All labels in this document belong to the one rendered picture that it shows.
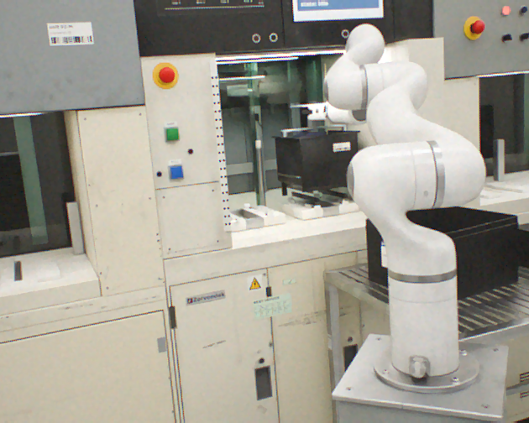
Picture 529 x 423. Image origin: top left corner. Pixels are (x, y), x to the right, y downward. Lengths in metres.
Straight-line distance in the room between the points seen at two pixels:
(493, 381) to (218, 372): 0.87
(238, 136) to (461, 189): 1.67
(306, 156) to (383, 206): 0.97
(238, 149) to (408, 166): 1.65
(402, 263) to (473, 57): 1.09
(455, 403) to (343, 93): 0.68
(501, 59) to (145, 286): 1.29
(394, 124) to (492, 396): 0.51
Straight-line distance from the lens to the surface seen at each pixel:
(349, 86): 1.42
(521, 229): 1.88
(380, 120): 1.26
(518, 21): 2.21
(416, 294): 1.13
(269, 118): 2.71
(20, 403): 1.77
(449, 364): 1.20
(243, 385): 1.89
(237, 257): 1.76
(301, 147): 2.01
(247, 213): 2.12
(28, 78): 1.61
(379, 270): 1.70
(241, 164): 2.66
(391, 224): 1.08
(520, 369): 2.44
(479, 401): 1.15
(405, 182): 1.07
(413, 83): 1.40
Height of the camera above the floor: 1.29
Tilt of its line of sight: 11 degrees down
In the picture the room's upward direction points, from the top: 5 degrees counter-clockwise
